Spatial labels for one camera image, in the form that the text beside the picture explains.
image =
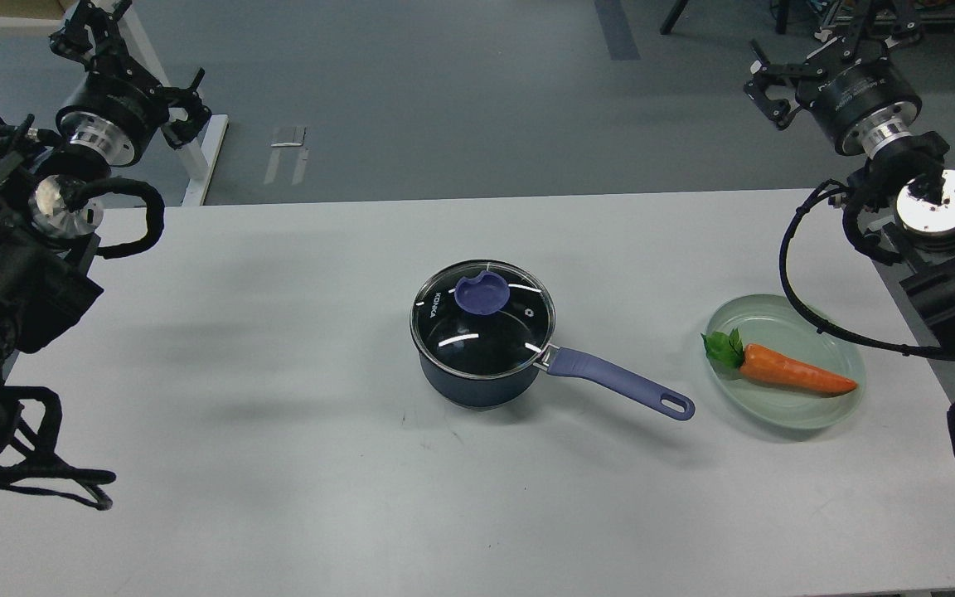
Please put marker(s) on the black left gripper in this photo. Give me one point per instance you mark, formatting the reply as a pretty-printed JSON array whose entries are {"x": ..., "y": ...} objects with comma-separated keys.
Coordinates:
[{"x": 119, "y": 105}]

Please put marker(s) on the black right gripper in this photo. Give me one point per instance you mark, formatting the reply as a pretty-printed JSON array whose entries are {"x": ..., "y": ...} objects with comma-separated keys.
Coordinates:
[{"x": 863, "y": 95}]

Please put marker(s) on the glass lid with blue knob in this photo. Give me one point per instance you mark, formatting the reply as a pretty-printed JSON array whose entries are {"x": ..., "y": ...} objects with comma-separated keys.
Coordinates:
[{"x": 482, "y": 319}]

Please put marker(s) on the blue saucepan with handle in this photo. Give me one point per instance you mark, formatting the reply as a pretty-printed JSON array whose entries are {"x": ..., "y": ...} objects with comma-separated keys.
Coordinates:
[{"x": 484, "y": 394}]

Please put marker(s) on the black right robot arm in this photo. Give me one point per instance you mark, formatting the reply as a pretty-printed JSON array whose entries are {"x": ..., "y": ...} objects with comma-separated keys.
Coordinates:
[{"x": 898, "y": 210}]

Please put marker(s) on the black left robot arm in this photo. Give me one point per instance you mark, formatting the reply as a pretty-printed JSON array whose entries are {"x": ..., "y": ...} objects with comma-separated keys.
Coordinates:
[{"x": 62, "y": 204}]

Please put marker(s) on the pale green plate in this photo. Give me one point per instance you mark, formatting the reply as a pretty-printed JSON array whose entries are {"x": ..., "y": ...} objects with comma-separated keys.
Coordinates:
[{"x": 769, "y": 319}]

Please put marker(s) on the orange toy carrot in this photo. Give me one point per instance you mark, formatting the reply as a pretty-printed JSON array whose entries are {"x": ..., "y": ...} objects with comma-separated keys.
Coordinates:
[{"x": 764, "y": 365}]

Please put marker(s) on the white desk frame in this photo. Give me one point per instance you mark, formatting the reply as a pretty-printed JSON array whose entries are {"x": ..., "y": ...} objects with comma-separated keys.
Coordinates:
[{"x": 197, "y": 141}]

